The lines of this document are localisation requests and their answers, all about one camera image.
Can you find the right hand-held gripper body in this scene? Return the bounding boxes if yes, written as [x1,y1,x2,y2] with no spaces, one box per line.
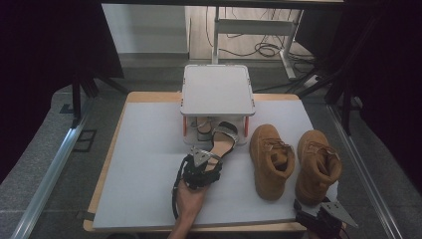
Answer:
[307,200,359,239]

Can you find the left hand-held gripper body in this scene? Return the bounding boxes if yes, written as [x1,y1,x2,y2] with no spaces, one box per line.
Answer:
[181,146,223,191]

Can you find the silver strap sandal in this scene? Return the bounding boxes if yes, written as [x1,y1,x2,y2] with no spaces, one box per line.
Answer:
[189,117,216,142]
[198,120,240,173]

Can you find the tan suede boot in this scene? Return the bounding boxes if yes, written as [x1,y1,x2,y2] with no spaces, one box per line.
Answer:
[249,123,297,201]
[294,128,343,207]

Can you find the white two-tier shoe rack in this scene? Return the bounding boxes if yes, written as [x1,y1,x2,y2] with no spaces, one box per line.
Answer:
[179,64,257,146]

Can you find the person's left hand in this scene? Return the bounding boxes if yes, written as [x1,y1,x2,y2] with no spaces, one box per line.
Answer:
[175,179,210,221]

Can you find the white table mat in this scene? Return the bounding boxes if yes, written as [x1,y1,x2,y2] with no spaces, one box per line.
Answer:
[93,99,340,231]

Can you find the black metal stand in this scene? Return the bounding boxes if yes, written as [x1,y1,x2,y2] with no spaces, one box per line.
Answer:
[70,66,129,129]
[287,16,367,135]

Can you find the white power strip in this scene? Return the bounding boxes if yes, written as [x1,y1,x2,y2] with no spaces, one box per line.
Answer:
[303,74,321,89]

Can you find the dark curtain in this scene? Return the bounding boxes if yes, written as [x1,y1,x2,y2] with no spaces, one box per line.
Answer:
[341,0,422,200]
[0,0,125,183]

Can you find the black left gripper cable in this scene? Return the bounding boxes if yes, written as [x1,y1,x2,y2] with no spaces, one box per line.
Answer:
[171,158,191,221]

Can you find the silver metal rail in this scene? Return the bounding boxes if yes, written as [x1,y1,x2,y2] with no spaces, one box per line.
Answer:
[326,104,404,239]
[9,99,92,239]

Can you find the black floor cables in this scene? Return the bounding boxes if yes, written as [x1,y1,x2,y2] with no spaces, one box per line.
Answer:
[204,6,317,66]

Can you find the white metal desk frame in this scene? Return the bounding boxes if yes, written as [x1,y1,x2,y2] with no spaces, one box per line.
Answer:
[211,6,305,80]

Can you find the white wall panel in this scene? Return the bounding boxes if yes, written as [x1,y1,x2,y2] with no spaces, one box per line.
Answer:
[102,3,190,55]

